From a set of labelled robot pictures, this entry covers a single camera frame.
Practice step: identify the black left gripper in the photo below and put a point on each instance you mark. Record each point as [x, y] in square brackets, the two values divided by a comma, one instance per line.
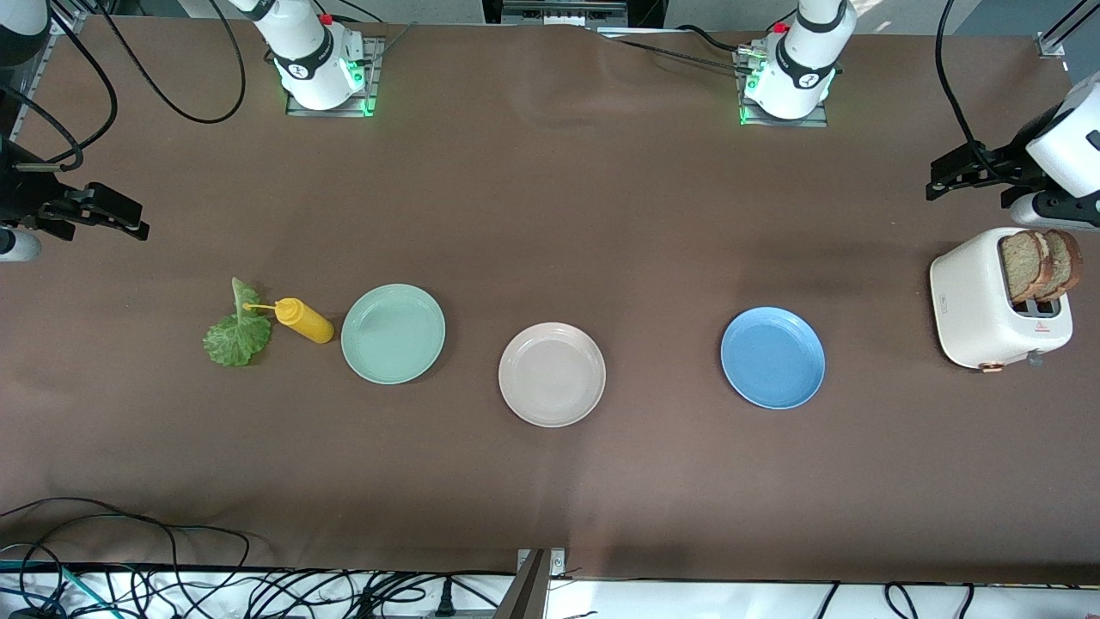
[1008, 165]

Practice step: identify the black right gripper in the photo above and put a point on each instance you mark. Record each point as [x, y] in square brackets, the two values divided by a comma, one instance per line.
[19, 196]

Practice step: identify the brown bread slice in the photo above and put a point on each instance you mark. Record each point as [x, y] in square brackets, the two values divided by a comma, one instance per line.
[1023, 266]
[1067, 258]

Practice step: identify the green lettuce leaf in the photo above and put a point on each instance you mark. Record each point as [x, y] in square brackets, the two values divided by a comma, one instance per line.
[234, 340]

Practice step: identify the yellow mustard squeeze bottle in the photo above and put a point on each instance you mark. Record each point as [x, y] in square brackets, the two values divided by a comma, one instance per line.
[305, 320]

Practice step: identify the blue plate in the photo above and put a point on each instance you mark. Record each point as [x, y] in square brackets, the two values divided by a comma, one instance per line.
[773, 358]

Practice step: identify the mint green plate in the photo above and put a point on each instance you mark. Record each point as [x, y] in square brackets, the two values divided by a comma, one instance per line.
[394, 334]

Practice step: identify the beige plate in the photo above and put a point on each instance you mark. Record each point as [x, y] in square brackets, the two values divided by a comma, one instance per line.
[552, 375]

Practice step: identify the white toaster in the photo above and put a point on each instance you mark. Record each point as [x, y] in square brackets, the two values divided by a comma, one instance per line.
[971, 301]

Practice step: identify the brown table cover cloth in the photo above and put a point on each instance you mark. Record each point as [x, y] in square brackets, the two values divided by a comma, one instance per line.
[550, 215]

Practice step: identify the black equipment stand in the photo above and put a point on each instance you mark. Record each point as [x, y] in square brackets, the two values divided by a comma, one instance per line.
[494, 10]

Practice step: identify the black power plug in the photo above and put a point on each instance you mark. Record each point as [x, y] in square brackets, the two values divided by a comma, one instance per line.
[444, 602]

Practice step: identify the aluminium frame profile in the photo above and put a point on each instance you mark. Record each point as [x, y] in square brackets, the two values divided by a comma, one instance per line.
[1048, 43]
[60, 26]

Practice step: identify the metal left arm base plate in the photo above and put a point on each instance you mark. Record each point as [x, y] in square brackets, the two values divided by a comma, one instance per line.
[782, 123]

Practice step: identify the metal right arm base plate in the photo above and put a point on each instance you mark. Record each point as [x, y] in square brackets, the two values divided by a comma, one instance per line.
[374, 77]

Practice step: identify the aluminium table edge bracket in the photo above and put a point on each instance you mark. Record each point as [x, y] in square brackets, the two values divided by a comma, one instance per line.
[528, 593]

